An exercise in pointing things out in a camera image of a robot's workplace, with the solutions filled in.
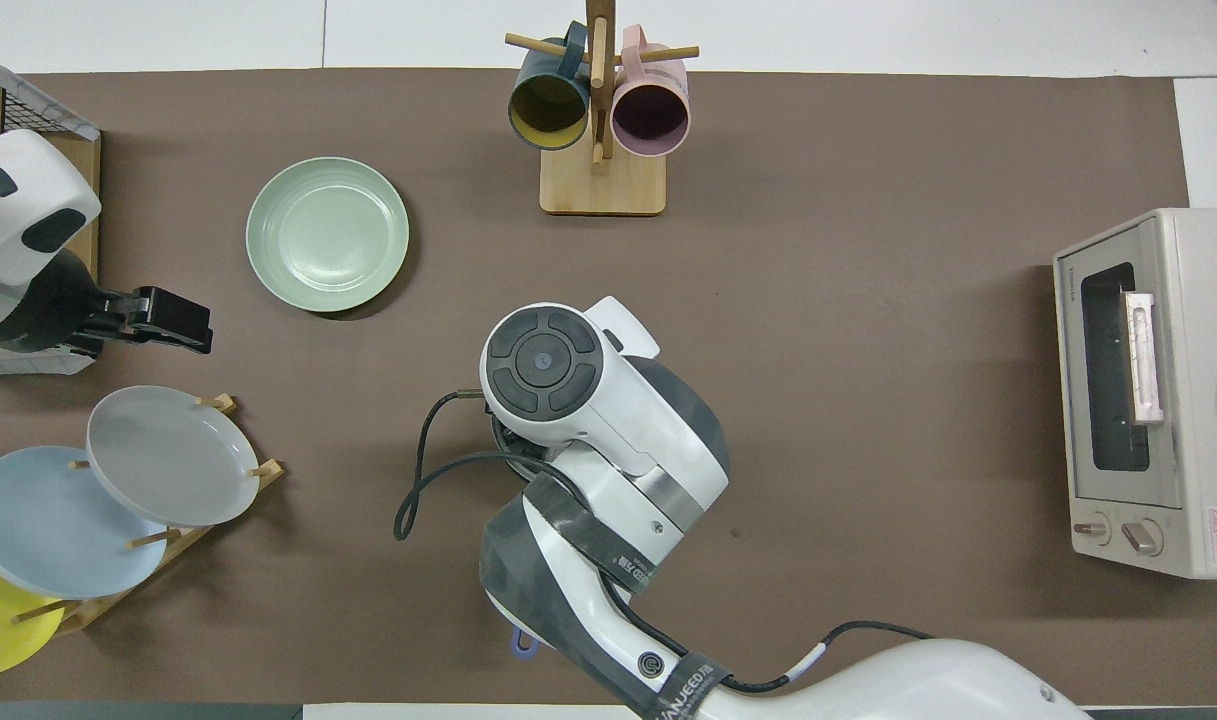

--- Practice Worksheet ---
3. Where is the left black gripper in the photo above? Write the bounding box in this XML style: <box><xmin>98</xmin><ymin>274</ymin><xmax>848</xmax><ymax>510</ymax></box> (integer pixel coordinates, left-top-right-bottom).
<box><xmin>73</xmin><ymin>288</ymin><xmax>214</xmax><ymax>355</ymax></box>

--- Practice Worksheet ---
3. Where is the grey plate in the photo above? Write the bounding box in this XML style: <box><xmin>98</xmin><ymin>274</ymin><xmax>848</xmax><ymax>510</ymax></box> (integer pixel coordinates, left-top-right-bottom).
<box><xmin>86</xmin><ymin>385</ymin><xmax>262</xmax><ymax>528</ymax></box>

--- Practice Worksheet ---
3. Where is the light green plate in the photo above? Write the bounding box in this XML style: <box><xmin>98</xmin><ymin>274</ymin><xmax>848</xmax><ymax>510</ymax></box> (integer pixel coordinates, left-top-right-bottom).
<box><xmin>245</xmin><ymin>156</ymin><xmax>411</xmax><ymax>314</ymax></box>

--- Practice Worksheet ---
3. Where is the light blue plate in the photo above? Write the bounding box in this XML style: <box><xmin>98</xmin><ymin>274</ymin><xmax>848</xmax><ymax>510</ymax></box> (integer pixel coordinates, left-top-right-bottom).
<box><xmin>0</xmin><ymin>446</ymin><xmax>169</xmax><ymax>600</ymax></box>

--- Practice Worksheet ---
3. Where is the wooden plate rack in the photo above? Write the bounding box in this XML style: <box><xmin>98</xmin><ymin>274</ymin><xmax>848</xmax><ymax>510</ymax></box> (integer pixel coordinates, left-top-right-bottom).
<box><xmin>13</xmin><ymin>393</ymin><xmax>285</xmax><ymax>636</ymax></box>

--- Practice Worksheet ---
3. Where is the teal mug yellow interior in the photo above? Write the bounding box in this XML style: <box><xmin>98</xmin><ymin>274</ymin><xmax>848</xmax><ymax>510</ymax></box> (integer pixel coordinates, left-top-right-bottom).
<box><xmin>508</xmin><ymin>22</ymin><xmax>594</xmax><ymax>151</ymax></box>

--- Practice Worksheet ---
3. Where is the wooden mug tree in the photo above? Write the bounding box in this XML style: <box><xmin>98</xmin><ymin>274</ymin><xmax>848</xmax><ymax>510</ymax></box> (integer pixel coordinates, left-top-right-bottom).
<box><xmin>505</xmin><ymin>0</ymin><xmax>700</xmax><ymax>217</ymax></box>

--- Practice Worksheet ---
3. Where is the pink mug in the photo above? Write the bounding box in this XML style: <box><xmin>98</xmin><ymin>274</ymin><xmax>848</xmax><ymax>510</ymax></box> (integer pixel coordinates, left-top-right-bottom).
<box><xmin>610</xmin><ymin>25</ymin><xmax>691</xmax><ymax>158</ymax></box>

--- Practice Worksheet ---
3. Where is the brown table mat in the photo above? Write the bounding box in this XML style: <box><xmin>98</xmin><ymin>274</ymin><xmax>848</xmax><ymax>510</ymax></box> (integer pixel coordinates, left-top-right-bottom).
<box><xmin>0</xmin><ymin>68</ymin><xmax>1217</xmax><ymax>706</ymax></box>

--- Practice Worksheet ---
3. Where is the beige toaster oven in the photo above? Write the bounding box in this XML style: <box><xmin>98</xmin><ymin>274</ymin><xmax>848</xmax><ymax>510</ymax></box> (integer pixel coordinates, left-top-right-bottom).
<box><xmin>1053</xmin><ymin>207</ymin><xmax>1217</xmax><ymax>581</ymax></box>

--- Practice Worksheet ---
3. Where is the wooden crate with wire mesh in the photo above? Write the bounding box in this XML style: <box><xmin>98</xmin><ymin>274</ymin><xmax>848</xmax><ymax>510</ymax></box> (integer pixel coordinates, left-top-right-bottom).
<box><xmin>0</xmin><ymin>48</ymin><xmax>102</xmax><ymax>376</ymax></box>

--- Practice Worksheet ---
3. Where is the black pot blue handle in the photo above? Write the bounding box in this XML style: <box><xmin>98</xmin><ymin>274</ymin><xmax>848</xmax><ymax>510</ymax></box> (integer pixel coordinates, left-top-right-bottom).
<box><xmin>491</xmin><ymin>410</ymin><xmax>544</xmax><ymax>662</ymax></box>

